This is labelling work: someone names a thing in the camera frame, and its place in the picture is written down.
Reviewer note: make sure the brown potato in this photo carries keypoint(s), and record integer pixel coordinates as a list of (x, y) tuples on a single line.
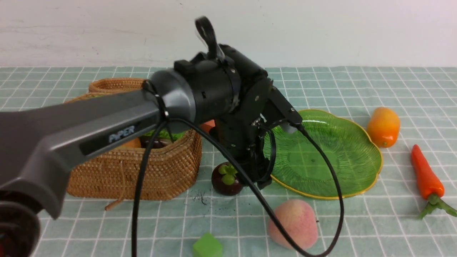
[(136, 143)]

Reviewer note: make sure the woven wicker basket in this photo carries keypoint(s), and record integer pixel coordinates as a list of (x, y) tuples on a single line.
[(113, 175)]

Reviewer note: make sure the dark purple mangosteen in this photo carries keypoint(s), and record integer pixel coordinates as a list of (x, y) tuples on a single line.
[(224, 180)]

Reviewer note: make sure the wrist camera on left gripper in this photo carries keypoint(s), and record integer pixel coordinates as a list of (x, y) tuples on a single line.
[(279, 112)]

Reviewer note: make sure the pink peach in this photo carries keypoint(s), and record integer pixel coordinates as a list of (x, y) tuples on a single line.
[(298, 219)]

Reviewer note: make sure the green leaf glass plate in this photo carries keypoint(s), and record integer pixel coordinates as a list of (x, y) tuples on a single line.
[(300, 168)]

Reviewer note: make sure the orange yellow mango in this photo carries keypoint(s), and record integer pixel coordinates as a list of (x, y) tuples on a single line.
[(384, 127)]

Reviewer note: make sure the purple eggplant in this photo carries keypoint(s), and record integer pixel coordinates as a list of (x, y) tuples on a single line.
[(156, 143)]

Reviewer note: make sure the orange foam cube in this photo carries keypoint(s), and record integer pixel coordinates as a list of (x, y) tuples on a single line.
[(207, 126)]

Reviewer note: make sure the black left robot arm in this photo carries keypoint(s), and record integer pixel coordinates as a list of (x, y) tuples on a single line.
[(40, 147)]

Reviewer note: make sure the orange carrot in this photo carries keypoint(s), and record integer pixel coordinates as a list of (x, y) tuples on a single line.
[(429, 185)]

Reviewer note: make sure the woven wicker basket lid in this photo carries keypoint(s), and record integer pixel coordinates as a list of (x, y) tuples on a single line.
[(115, 85)]

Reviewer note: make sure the green foam cube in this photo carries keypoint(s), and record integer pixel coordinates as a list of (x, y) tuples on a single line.
[(207, 246)]

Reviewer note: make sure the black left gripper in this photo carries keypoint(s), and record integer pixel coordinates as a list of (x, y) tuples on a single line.
[(237, 132)]

